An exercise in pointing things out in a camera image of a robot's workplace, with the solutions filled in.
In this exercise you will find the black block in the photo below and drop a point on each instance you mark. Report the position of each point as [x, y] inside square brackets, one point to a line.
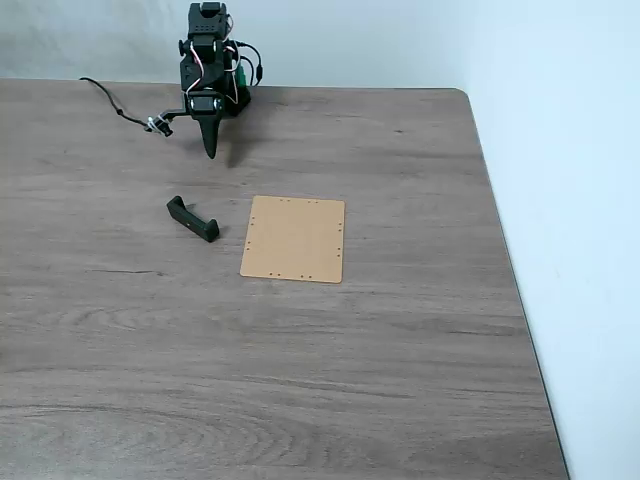
[190, 224]

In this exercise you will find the green clamp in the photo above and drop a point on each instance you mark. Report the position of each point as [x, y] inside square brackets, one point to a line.
[241, 77]

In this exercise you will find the black gripper camera with mount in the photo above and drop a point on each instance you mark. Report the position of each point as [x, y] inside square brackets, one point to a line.
[161, 125]

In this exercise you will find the tan board with holes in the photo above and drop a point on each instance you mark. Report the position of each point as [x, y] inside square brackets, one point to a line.
[295, 240]

